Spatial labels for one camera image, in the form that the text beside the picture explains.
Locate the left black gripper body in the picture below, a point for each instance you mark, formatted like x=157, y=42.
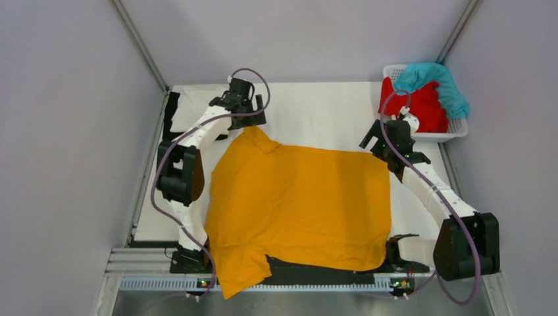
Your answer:
x=247, y=120

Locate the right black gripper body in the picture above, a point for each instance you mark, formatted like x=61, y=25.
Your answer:
x=381, y=153

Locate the yellow t shirt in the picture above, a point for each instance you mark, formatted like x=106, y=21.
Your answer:
x=302, y=205

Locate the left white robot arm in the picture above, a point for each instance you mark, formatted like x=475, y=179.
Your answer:
x=179, y=175

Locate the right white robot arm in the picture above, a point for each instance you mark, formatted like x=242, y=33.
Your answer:
x=467, y=243

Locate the red t shirt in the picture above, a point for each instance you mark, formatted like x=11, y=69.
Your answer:
x=424, y=104

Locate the folded white t shirt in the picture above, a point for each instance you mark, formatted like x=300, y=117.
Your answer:
x=192, y=103

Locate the white plastic basket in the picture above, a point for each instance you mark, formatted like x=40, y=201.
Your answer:
x=457, y=128

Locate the folded black t shirt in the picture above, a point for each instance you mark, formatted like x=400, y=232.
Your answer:
x=169, y=117

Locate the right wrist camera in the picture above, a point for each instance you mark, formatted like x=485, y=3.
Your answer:
x=411, y=119

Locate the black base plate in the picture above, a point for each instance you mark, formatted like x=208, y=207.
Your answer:
x=282, y=273

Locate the aluminium frame rail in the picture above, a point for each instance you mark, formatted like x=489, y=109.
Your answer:
x=157, y=267

